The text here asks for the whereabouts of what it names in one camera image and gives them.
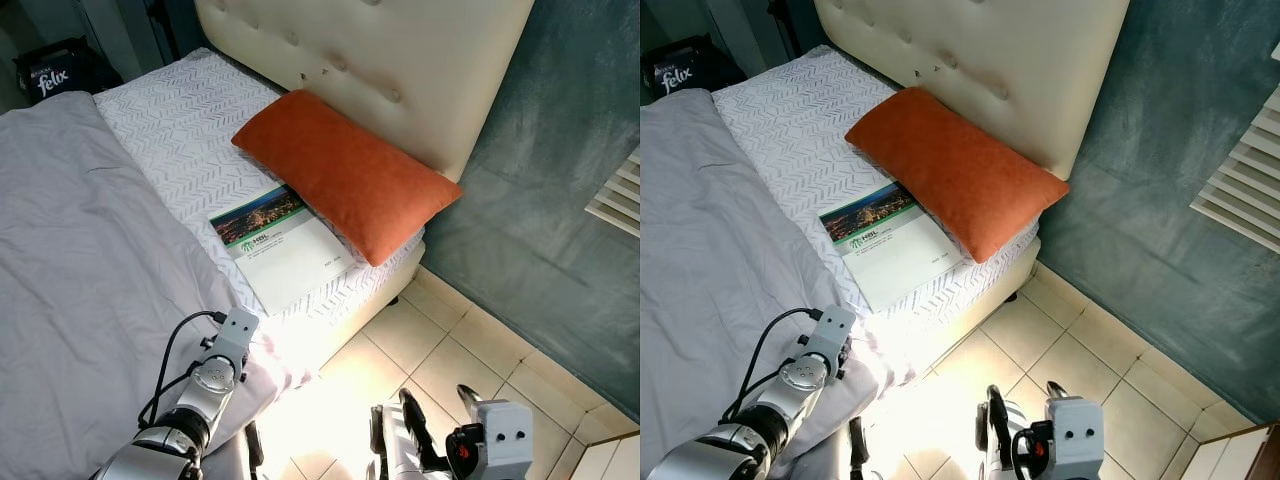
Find book with landscape photo cover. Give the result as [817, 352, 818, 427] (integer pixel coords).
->
[820, 182, 966, 313]
[210, 185, 356, 316]

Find orange pillow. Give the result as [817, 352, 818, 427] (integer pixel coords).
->
[845, 87, 1071, 264]
[232, 90, 463, 267]

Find grey lilac bed sheet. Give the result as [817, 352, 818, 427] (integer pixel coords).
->
[640, 88, 916, 480]
[0, 92, 321, 480]

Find white textured mattress cover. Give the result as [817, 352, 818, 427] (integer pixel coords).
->
[712, 45, 1041, 346]
[95, 47, 426, 341]

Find white window blind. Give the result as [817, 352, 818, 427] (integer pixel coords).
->
[585, 150, 641, 239]
[1190, 85, 1280, 256]

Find black printed bag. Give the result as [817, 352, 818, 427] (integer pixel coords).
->
[650, 35, 746, 101]
[12, 38, 121, 106]

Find cream tufted headboard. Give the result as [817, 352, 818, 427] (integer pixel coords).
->
[195, 0, 536, 186]
[815, 0, 1131, 181]

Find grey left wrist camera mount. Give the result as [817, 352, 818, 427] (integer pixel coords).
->
[803, 304, 858, 381]
[212, 305, 261, 381]

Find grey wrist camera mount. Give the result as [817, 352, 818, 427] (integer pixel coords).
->
[477, 398, 535, 480]
[1044, 396, 1105, 480]
[212, 305, 261, 381]
[803, 304, 858, 381]

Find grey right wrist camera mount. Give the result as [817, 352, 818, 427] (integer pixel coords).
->
[477, 398, 535, 480]
[1044, 396, 1105, 480]

